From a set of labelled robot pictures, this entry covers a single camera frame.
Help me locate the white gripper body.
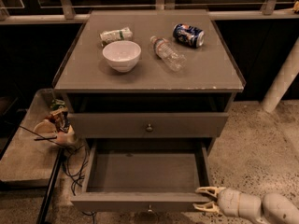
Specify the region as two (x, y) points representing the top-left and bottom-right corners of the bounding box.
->
(217, 189), (264, 220)

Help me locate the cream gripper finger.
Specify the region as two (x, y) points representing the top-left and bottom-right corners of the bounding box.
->
(193, 201), (220, 214)
(195, 187), (225, 198)

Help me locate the grey drawer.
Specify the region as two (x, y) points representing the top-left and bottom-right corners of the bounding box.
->
(68, 112), (228, 138)
(71, 138), (211, 212)

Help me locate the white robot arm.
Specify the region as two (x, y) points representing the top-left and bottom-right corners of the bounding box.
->
(193, 187), (299, 224)

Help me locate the grey drawer cabinet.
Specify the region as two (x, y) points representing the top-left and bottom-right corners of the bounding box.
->
(54, 10), (244, 150)

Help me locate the grey top drawer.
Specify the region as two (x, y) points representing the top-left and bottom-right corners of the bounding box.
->
(68, 112), (228, 138)

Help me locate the white slanted pole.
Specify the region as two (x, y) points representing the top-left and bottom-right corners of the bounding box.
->
(261, 38), (299, 113)

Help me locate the clear plastic water bottle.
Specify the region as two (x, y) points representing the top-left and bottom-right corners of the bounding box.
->
(150, 35), (186, 72)

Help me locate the blue soda can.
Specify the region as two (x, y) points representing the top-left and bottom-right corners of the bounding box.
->
(173, 23), (205, 49)

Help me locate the white bowl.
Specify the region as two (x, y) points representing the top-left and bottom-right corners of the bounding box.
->
(102, 40), (141, 73)

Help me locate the pile of small items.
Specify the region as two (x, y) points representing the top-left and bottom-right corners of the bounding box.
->
(34, 99), (77, 146)

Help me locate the grey side table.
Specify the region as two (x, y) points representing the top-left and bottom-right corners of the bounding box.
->
(0, 89), (59, 188)

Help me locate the green white soda can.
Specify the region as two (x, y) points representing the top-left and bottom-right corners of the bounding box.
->
(99, 27), (133, 46)

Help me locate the metal window railing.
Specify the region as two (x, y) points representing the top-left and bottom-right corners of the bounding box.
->
(0, 0), (299, 24)

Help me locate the black cable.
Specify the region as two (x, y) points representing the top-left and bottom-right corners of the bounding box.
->
(19, 124), (97, 224)

